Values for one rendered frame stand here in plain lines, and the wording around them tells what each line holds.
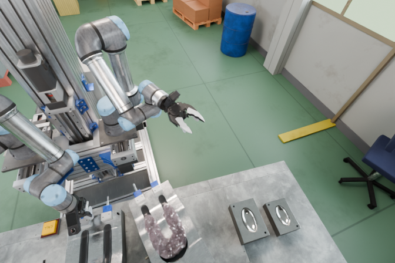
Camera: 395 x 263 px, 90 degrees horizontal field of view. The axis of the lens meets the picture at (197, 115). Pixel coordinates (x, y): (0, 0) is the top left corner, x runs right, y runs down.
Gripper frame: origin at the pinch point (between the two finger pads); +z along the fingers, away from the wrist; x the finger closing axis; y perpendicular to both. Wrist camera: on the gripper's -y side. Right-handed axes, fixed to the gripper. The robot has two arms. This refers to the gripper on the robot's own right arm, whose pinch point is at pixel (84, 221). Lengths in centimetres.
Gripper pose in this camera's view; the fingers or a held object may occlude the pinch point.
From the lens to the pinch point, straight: 130.9
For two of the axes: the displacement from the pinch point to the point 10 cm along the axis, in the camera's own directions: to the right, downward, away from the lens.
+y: -2.7, -7.3, 6.3
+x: -9.6, 1.8, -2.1
